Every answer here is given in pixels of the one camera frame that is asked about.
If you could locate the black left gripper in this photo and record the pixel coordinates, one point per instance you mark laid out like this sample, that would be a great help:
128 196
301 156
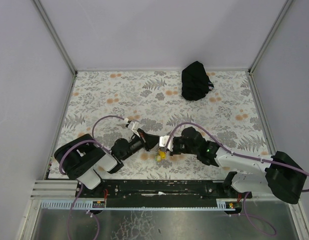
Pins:
143 140

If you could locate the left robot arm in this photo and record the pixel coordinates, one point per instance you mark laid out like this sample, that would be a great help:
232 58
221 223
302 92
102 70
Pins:
80 158

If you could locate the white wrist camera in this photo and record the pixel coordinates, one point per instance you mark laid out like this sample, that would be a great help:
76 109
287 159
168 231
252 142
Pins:
133 125
165 142

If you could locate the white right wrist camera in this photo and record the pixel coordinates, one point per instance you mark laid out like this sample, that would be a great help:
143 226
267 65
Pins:
165 142

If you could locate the black folded cloth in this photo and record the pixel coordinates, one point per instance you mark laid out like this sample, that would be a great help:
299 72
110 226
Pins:
196 83

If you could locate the red-handled metal key organizer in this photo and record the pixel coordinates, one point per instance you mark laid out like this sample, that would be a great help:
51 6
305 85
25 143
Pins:
160 149

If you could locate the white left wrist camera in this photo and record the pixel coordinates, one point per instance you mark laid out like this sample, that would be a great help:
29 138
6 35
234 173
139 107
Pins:
133 125

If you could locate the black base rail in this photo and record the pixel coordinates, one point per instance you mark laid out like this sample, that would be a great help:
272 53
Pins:
165 191

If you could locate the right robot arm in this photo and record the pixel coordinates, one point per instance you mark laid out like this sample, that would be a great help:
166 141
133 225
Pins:
276 174

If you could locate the white slotted cable duct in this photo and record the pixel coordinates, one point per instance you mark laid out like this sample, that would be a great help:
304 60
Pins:
147 205

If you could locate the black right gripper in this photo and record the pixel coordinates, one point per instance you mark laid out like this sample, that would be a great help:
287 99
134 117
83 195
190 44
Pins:
173 146

